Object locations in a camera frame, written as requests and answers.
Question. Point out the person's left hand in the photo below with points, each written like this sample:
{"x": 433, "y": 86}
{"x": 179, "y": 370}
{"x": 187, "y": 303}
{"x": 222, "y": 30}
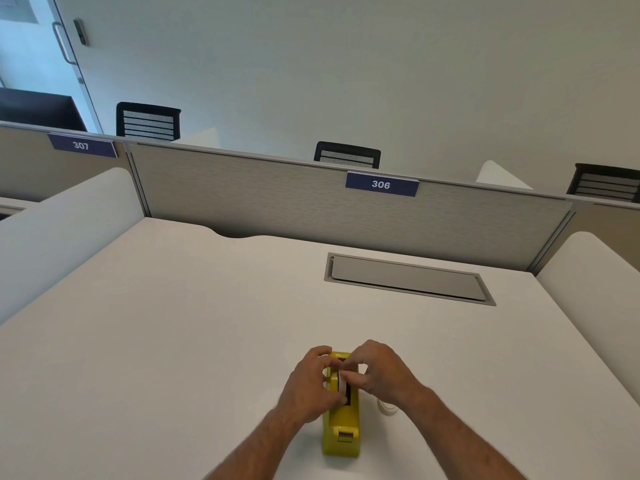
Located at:
{"x": 302, "y": 387}

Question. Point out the person's right hand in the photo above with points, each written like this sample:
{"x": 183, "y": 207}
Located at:
{"x": 387, "y": 377}

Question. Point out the blue number sign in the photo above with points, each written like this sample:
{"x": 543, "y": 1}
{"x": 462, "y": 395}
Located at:
{"x": 381, "y": 184}
{"x": 81, "y": 145}

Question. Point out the wide grey partition panel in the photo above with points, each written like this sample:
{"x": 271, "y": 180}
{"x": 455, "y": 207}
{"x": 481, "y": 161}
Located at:
{"x": 325, "y": 204}

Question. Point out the black mesh office chair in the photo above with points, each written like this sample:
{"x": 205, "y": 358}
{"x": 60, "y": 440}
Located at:
{"x": 147, "y": 122}
{"x": 346, "y": 155}
{"x": 605, "y": 183}

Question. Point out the glass door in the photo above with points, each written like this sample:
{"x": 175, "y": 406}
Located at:
{"x": 35, "y": 54}

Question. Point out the person's right forearm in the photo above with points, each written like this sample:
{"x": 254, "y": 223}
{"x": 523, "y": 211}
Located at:
{"x": 455, "y": 434}

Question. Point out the person's left forearm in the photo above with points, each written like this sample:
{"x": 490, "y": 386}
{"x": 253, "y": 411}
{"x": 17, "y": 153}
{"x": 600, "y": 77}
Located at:
{"x": 260, "y": 444}

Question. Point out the white side divider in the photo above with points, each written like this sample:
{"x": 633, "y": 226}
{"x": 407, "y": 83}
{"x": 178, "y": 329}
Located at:
{"x": 595, "y": 299}
{"x": 500, "y": 175}
{"x": 60, "y": 234}

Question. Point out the grey door lock reader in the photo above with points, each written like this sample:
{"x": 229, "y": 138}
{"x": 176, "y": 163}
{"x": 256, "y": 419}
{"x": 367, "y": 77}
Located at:
{"x": 82, "y": 32}

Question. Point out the small white tape roll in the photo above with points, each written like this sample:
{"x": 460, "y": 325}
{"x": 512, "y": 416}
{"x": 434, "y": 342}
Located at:
{"x": 385, "y": 407}

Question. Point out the person's right thumb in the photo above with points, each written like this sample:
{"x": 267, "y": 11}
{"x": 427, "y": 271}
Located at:
{"x": 351, "y": 378}

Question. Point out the yellow tape dispenser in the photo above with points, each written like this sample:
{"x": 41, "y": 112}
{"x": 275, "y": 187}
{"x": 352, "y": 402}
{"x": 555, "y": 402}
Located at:
{"x": 341, "y": 437}

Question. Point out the black desk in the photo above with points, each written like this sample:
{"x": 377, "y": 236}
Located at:
{"x": 37, "y": 110}

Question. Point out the person's left thumb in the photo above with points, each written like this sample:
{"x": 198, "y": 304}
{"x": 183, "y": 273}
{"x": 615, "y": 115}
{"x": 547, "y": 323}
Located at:
{"x": 334, "y": 389}

